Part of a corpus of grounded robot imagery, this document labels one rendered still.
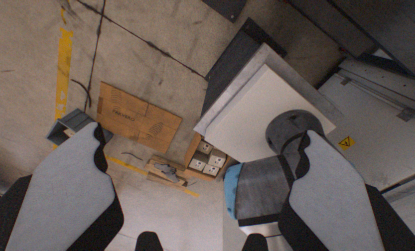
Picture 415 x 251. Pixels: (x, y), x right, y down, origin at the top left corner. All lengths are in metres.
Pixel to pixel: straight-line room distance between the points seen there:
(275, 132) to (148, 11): 1.10
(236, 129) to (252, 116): 0.06
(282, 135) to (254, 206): 0.20
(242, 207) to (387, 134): 0.75
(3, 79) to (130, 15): 1.31
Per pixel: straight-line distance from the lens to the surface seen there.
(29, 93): 2.16
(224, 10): 1.23
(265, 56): 0.51
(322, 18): 1.17
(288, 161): 0.39
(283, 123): 0.49
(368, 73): 1.29
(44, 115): 2.21
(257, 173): 0.38
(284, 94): 0.49
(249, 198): 0.38
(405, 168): 0.92
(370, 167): 0.96
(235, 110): 0.48
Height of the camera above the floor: 1.23
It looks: 56 degrees down
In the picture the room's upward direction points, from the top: 171 degrees counter-clockwise
